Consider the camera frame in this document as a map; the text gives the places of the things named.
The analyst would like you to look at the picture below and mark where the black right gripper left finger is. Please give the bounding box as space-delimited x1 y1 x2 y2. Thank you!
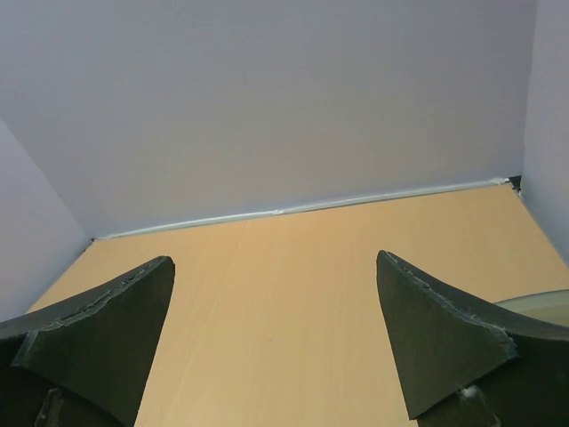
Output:
1 256 175 426

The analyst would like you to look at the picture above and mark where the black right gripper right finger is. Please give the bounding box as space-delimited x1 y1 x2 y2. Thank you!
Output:
377 251 568 426

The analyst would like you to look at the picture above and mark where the translucent blue plastic bin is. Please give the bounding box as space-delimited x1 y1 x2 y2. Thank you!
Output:
496 289 569 327

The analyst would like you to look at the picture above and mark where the aluminium table frame rail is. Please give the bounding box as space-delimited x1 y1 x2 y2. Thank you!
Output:
93 175 522 241

